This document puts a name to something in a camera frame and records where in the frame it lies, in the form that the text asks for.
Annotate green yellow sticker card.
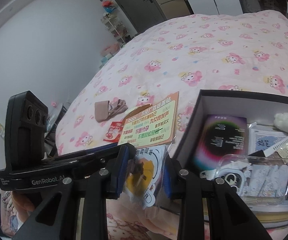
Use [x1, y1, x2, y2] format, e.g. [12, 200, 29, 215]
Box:
[118, 92, 179, 148]

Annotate red envelope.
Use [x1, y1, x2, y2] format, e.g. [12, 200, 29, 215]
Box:
[103, 121, 123, 143]

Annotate black cardboard box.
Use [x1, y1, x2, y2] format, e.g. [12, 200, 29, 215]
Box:
[171, 89, 288, 230]

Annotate beige folded stockings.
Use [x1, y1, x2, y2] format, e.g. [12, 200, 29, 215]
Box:
[94, 99, 128, 122]

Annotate white storage shelf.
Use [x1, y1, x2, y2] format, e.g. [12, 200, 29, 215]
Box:
[101, 12, 131, 44]

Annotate clear phone case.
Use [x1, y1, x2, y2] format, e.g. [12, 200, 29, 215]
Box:
[199, 154, 288, 205]

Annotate pink cartoon blanket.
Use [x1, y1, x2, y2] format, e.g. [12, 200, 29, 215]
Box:
[1, 10, 288, 240]

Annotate white comb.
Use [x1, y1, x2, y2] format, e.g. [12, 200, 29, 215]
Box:
[263, 136, 288, 158]

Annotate dark grey door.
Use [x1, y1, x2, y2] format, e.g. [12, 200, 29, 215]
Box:
[114, 0, 166, 33]

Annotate cartoon girl sticker pack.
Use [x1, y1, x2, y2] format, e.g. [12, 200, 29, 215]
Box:
[123, 145, 168, 216]

